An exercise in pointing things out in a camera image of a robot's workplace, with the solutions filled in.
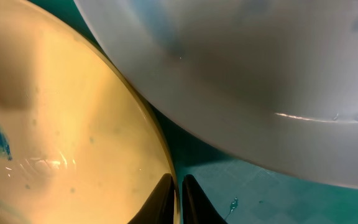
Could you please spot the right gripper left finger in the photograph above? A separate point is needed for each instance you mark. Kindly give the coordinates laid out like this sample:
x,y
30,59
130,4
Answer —
x,y
159,207

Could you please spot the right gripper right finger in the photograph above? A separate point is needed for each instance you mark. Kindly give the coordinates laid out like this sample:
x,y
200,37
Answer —
x,y
197,209

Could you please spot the yellow-green plate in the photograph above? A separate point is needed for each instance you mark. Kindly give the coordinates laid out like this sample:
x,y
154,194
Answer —
x,y
77,143

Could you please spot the teal plastic tray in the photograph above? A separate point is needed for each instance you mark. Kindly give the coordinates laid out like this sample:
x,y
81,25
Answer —
x,y
240,191

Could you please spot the light blue plate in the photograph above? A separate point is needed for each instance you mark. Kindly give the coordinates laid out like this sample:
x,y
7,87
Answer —
x,y
272,82

